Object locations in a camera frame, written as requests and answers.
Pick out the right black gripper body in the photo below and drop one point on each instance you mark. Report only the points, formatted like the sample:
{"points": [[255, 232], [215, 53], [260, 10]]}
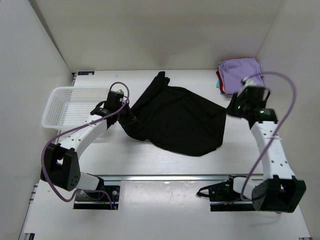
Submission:
{"points": [[241, 105]]}

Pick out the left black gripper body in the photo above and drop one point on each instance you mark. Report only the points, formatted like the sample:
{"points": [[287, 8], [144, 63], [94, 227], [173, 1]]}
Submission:
{"points": [[118, 106]]}

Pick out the black t shirt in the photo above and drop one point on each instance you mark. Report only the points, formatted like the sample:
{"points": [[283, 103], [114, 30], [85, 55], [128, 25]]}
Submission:
{"points": [[175, 119]]}

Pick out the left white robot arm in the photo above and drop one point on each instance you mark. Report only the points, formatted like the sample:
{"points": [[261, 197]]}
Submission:
{"points": [[61, 160]]}

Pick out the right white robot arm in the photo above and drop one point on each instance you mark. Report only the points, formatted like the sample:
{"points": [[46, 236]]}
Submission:
{"points": [[280, 191]]}

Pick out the purple folded t shirt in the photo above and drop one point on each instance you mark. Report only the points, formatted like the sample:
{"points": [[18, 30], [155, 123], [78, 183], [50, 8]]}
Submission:
{"points": [[233, 71]]}

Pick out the teal folded t shirt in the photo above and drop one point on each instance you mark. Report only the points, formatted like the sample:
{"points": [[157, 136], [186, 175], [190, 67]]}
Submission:
{"points": [[219, 84]]}

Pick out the red folded t shirt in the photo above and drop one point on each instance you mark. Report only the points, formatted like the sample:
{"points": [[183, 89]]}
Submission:
{"points": [[219, 77]]}

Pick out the white plastic basket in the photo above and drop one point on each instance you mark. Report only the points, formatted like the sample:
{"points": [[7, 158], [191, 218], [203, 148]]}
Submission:
{"points": [[69, 106]]}

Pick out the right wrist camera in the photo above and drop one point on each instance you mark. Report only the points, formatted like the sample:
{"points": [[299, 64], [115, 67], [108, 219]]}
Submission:
{"points": [[246, 82]]}

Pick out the aluminium rail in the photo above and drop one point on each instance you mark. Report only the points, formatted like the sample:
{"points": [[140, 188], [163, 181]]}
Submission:
{"points": [[162, 178]]}

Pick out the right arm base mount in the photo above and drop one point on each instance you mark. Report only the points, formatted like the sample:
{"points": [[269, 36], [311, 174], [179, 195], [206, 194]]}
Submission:
{"points": [[223, 198]]}

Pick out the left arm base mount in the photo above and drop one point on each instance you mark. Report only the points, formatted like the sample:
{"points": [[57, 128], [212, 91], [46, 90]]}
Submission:
{"points": [[99, 200]]}

